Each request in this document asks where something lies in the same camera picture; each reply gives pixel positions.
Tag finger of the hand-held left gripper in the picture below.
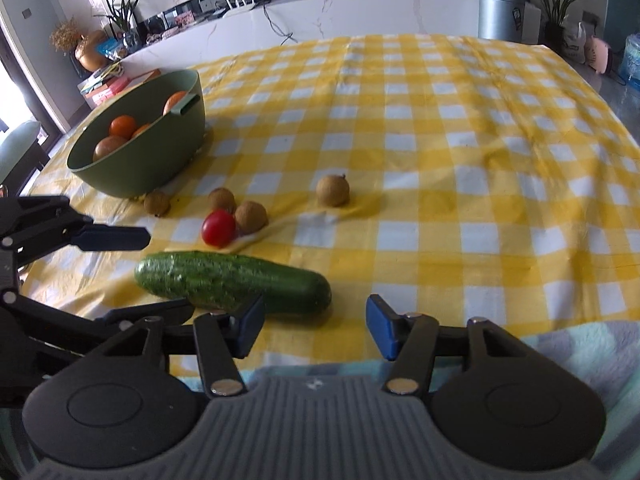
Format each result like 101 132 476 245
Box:
0 194 152 266
0 289 195 350

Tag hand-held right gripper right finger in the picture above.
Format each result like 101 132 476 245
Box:
365 294 531 395

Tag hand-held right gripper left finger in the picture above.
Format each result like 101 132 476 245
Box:
97 294 266 398

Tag green cucumber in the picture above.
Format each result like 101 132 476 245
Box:
134 250 333 317

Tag brown kiwi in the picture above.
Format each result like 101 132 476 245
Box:
235 200 268 235
207 187 237 213
143 190 172 217

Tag green colander bowl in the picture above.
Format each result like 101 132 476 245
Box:
66 69 207 198

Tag reddish mango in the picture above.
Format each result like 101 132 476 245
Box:
92 136 129 162

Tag red cherry tomato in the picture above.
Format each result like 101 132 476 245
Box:
201 209 237 248

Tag brown longan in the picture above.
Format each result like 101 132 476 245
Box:
316 173 350 208

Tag chair with pale green cushion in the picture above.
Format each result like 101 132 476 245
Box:
0 120 51 196

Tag pink cardboard box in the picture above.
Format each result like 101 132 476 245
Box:
92 77 133 106

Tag stack of books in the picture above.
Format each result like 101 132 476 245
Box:
79 67 123 96

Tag yellow checkered tablecloth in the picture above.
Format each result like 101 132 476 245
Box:
20 34 640 386

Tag gold vase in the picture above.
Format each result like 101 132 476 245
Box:
75 30 110 73

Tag blue bag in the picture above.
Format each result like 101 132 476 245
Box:
95 40 126 61

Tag pale fluffy blanket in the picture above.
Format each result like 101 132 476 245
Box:
170 319 640 480

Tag dried flowers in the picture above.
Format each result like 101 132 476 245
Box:
49 17 83 53

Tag leafy plant in glass vase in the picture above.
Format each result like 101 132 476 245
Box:
95 0 146 53

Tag white marble tv console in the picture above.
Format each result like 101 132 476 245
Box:
117 0 483 91

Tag silver trash can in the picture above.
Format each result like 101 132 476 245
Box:
478 0 526 43

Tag white plastic bag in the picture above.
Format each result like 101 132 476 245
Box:
562 21 588 63

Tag tall plant in black pot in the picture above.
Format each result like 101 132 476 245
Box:
520 0 601 53

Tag small pink appliance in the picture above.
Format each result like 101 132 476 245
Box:
582 35 612 77

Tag blue water jug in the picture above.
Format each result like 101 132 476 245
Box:
617 32 640 86

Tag black cable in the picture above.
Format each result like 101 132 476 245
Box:
262 2 296 46

